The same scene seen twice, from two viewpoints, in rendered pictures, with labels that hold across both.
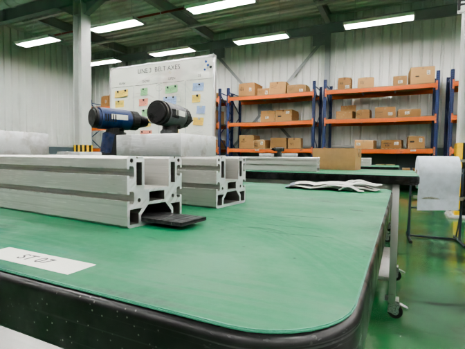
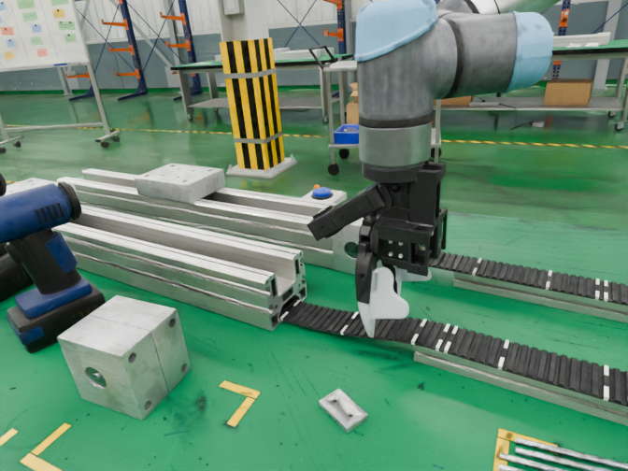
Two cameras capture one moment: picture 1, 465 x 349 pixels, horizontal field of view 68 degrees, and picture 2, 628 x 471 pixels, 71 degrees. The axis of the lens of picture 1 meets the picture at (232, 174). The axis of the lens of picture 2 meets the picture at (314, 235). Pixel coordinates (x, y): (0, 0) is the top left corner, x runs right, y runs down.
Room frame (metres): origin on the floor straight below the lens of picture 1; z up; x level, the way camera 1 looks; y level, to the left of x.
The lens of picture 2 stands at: (1.56, 0.76, 1.17)
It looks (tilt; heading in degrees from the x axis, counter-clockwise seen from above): 26 degrees down; 182
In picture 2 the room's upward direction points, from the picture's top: 5 degrees counter-clockwise
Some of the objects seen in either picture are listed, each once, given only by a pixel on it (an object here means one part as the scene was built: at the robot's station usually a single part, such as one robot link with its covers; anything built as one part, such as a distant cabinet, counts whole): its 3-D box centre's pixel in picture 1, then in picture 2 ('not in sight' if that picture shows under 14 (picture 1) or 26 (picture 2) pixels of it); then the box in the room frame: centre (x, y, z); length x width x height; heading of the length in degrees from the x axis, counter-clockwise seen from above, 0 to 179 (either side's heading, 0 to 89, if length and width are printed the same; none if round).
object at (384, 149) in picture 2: not in sight; (395, 142); (1.10, 0.83, 1.05); 0.08 x 0.08 x 0.05
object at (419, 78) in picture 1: (377, 131); not in sight; (9.53, -3.94, 1.59); 2.83 x 0.98 x 3.17; 64
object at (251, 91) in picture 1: (272, 133); not in sight; (10.84, -1.24, 1.58); 2.83 x 0.98 x 3.15; 64
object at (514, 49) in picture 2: not in sight; (478, 53); (1.06, 0.93, 1.13); 0.11 x 0.11 x 0.08; 13
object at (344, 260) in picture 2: not in sight; (370, 235); (0.86, 0.83, 0.83); 0.12 x 0.09 x 0.10; 150
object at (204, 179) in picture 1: (84, 173); (114, 244); (0.81, 0.35, 0.82); 0.80 x 0.10 x 0.09; 60
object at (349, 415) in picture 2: not in sight; (342, 409); (1.21, 0.76, 0.78); 0.05 x 0.03 x 0.01; 36
